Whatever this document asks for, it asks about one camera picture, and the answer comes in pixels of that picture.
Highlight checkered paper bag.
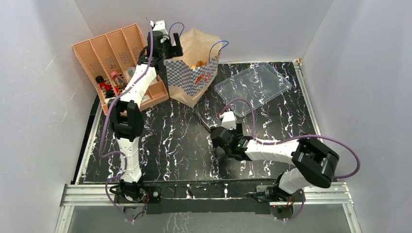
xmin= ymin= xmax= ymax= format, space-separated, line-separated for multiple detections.
xmin=164 ymin=28 xmax=229 ymax=108

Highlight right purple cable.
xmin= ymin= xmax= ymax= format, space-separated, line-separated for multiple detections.
xmin=219 ymin=98 xmax=361 ymax=222

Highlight black red toy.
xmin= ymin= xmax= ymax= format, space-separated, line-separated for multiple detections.
xmin=95 ymin=76 xmax=115 ymax=98

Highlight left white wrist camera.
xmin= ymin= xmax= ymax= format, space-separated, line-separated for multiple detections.
xmin=150 ymin=20 xmax=169 ymax=36

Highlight light blue tape dispenser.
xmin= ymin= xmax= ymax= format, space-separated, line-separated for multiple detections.
xmin=126 ymin=67 xmax=136 ymax=81

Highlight peach desk organizer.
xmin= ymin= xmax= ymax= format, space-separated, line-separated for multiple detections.
xmin=72 ymin=23 xmax=170 ymax=117

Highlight metal tongs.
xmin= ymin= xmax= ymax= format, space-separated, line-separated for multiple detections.
xmin=194 ymin=110 xmax=211 ymax=133

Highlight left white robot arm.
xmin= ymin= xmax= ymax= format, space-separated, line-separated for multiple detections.
xmin=109 ymin=31 xmax=183 ymax=202

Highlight small brown fake bread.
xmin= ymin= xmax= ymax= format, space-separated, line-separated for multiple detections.
xmin=190 ymin=61 xmax=207 ymax=69

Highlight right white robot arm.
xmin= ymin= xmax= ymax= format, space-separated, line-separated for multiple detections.
xmin=210 ymin=123 xmax=339 ymax=202

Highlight pink capped bottle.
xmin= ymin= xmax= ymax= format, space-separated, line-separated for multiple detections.
xmin=110 ymin=71 xmax=127 ymax=95

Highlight aluminium frame rail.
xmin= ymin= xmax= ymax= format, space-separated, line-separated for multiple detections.
xmin=55 ymin=179 xmax=361 ymax=233

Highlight clear plastic tray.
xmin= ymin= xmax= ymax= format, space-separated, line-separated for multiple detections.
xmin=214 ymin=62 xmax=292 ymax=117

